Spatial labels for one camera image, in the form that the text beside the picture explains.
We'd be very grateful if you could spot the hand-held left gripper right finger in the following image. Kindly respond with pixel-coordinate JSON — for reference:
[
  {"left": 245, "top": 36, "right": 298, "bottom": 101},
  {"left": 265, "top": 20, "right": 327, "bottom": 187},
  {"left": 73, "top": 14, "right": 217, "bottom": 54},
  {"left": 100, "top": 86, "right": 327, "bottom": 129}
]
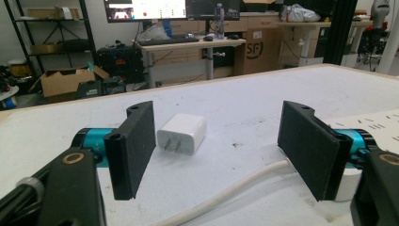
[{"left": 277, "top": 100, "right": 354, "bottom": 202}]

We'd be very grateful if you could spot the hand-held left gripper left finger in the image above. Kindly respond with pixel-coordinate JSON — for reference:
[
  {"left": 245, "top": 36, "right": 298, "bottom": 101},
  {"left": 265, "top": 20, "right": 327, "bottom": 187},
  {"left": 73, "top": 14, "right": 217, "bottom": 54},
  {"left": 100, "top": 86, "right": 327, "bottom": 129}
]
[{"left": 104, "top": 100, "right": 157, "bottom": 202}]

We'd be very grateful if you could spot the white charger plug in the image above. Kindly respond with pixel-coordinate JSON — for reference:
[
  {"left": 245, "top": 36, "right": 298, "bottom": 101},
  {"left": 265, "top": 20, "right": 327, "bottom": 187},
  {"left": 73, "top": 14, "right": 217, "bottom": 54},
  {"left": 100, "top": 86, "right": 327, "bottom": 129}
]
[{"left": 156, "top": 112, "right": 208, "bottom": 156}]

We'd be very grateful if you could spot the white paper sheet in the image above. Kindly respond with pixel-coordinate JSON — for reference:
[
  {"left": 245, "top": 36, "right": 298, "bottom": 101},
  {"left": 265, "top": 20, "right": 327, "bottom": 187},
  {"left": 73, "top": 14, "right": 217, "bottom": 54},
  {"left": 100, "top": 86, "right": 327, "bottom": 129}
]
[{"left": 323, "top": 108, "right": 399, "bottom": 154}]

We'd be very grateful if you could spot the black equipment case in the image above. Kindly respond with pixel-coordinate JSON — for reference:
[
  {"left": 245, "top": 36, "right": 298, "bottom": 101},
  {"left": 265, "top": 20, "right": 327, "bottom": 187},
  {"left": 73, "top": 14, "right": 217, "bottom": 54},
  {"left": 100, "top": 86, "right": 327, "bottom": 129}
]
[{"left": 96, "top": 40, "right": 146, "bottom": 85}]

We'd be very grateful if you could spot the open cardboard box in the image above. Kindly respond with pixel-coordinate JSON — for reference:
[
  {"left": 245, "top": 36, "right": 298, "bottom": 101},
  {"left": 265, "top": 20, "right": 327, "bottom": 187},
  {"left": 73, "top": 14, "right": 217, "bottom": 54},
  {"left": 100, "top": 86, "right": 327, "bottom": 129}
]
[{"left": 28, "top": 65, "right": 110, "bottom": 99}]

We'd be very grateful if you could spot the large printed cardboard box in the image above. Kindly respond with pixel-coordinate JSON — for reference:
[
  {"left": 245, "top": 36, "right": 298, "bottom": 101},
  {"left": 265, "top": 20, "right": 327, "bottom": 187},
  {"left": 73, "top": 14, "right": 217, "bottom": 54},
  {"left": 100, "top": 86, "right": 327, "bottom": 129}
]
[{"left": 234, "top": 27, "right": 284, "bottom": 76}]

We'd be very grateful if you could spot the white desk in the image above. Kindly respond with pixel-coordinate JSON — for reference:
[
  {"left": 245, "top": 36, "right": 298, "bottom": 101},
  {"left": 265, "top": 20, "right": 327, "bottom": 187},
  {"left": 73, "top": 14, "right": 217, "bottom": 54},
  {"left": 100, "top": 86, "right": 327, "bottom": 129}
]
[{"left": 277, "top": 20, "right": 375, "bottom": 68}]

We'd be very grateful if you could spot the wooden desk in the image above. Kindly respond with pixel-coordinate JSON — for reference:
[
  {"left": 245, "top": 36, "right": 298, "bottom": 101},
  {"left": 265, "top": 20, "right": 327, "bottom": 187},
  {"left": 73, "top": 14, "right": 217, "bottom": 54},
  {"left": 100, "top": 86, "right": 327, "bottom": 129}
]
[{"left": 133, "top": 37, "right": 247, "bottom": 89}]

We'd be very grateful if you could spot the black keyboard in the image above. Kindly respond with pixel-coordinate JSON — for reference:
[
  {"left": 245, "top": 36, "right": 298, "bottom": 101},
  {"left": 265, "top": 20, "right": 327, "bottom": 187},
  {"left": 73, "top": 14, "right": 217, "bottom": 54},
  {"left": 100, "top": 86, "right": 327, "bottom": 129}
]
[{"left": 137, "top": 37, "right": 200, "bottom": 47}]

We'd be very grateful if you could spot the black metal column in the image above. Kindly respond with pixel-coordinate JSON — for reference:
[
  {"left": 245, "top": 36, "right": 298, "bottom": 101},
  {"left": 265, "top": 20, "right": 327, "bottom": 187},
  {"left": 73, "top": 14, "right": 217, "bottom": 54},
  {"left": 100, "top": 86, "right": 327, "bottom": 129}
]
[{"left": 323, "top": 0, "right": 359, "bottom": 66}]

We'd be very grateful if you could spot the clear plastic bag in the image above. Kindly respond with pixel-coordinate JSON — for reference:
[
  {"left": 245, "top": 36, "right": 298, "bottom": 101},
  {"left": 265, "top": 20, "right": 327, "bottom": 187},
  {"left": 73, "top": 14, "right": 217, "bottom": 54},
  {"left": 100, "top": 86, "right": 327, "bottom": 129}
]
[{"left": 136, "top": 24, "right": 171, "bottom": 43}]

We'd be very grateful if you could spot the white plastic bag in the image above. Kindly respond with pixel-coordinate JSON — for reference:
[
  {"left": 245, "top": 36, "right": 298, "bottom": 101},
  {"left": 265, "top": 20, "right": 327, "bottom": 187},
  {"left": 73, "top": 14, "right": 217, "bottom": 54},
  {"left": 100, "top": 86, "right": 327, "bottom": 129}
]
[{"left": 279, "top": 3, "right": 322, "bottom": 24}]

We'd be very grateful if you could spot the black metal shelf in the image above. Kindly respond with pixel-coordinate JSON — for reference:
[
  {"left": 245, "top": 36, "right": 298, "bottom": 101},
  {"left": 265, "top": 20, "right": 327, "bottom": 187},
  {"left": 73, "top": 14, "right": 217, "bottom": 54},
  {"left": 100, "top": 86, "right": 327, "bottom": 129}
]
[{"left": 4, "top": 0, "right": 99, "bottom": 76}]

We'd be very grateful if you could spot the plastic water bottle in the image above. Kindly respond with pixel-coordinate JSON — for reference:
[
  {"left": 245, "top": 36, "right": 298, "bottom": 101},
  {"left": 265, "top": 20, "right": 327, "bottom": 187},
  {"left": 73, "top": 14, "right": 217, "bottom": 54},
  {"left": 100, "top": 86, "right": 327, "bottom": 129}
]
[{"left": 214, "top": 3, "right": 226, "bottom": 40}]

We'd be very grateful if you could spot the dark computer monitor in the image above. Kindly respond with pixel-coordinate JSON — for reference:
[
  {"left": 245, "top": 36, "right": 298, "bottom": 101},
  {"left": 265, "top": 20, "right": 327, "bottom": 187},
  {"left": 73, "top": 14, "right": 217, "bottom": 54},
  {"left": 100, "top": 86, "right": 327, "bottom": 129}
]
[{"left": 185, "top": 0, "right": 242, "bottom": 22}]

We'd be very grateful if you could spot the white cable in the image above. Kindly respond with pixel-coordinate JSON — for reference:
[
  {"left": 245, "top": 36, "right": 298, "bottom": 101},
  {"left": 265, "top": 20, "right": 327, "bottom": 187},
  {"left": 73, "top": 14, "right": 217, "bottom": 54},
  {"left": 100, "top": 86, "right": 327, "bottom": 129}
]
[{"left": 147, "top": 159, "right": 295, "bottom": 226}]

